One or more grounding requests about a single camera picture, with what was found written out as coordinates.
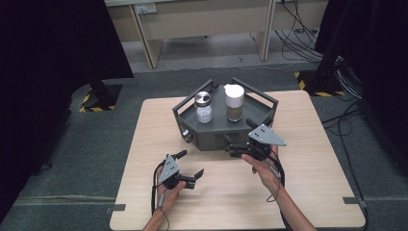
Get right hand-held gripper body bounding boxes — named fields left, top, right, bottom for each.
left=225, top=123, right=288, bottom=162

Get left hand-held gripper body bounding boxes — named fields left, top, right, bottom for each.
left=158, top=153, right=197, bottom=191

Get dark grey corner rack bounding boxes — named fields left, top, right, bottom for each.
left=171, top=76, right=279, bottom=152

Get glass jar with white lid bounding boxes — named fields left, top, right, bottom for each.
left=223, top=84, right=245, bottom=123

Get glass jar with silver lid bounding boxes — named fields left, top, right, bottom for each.
left=193, top=90, right=214, bottom=124

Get person's left hand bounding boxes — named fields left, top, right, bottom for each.
left=156, top=180, right=188, bottom=215

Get person's right hand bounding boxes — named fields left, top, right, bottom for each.
left=241, top=144, right=285, bottom=197

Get grey tape strip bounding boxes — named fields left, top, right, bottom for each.
left=342, top=196, right=370, bottom=209
left=105, top=203, right=127, bottom=215

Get black stand with striped base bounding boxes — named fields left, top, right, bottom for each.
left=293, top=47, right=346, bottom=98
left=79, top=75, right=123, bottom=114

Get beige desk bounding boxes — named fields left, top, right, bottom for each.
left=104, top=0, right=330, bottom=70

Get black curtain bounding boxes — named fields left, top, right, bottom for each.
left=0, top=0, right=135, bottom=223
left=316, top=0, right=408, bottom=176

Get white power socket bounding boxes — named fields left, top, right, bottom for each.
left=134, top=3, right=159, bottom=15

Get left hand-held gripper cable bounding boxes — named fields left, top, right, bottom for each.
left=150, top=160, right=171, bottom=231

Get hand-held gripper cable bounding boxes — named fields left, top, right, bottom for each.
left=264, top=153, right=293, bottom=231
left=150, top=160, right=171, bottom=231

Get right hand-held gripper cable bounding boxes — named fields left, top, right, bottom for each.
left=264, top=153, right=293, bottom=231

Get black cables beside table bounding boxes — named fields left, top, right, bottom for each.
left=320, top=57, right=370, bottom=231

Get bundle of black floor cables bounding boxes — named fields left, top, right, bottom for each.
left=273, top=0, right=325, bottom=64

